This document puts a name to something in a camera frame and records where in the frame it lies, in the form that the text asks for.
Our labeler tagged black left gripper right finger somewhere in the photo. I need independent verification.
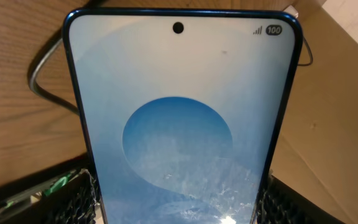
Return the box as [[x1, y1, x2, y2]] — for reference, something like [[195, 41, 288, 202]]
[[255, 175, 343, 224]]

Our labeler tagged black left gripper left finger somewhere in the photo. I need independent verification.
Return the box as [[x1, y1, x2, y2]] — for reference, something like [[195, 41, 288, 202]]
[[0, 169, 98, 224]]

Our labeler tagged black USB charging cable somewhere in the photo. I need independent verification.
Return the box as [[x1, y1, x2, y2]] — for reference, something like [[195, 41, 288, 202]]
[[26, 35, 314, 116]]

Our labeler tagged blue Galaxy smartphone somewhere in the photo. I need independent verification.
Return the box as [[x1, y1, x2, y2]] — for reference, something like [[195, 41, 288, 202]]
[[62, 7, 303, 223]]

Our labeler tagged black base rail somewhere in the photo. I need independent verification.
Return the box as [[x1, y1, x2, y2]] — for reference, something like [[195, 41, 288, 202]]
[[0, 154, 90, 207]]

